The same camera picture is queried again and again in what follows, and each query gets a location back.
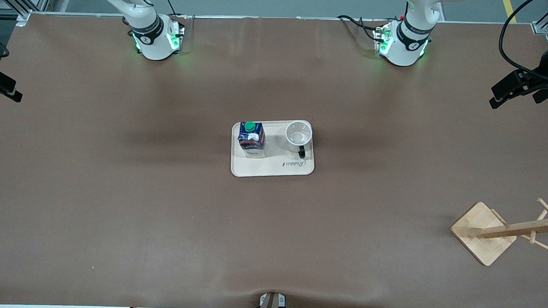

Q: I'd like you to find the white cup black handle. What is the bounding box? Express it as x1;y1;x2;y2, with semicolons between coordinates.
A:
284;120;313;159

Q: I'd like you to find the blue milk carton green cap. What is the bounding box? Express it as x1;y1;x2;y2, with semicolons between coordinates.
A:
236;121;267;159

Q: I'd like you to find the wooden cup rack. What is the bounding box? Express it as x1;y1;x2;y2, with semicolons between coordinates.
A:
449;195;548;269

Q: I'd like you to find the brown table cover mat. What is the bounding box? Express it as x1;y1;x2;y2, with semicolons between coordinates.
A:
0;7;548;308

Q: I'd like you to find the cream tray with rabbit print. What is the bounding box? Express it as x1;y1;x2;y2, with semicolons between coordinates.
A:
230;118;317;180

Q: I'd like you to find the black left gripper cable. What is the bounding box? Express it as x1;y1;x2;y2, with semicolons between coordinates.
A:
497;0;548;84

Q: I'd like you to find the black left arm base cable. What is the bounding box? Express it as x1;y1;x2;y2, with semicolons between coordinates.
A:
336;15;385;42

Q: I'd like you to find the black arm base cable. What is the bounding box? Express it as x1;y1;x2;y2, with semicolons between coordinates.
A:
336;15;385;42
158;0;178;17

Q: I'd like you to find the black right arm base cable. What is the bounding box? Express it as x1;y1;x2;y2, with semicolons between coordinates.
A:
158;0;178;17

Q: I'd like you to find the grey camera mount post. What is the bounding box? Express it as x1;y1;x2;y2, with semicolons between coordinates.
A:
257;292;287;308

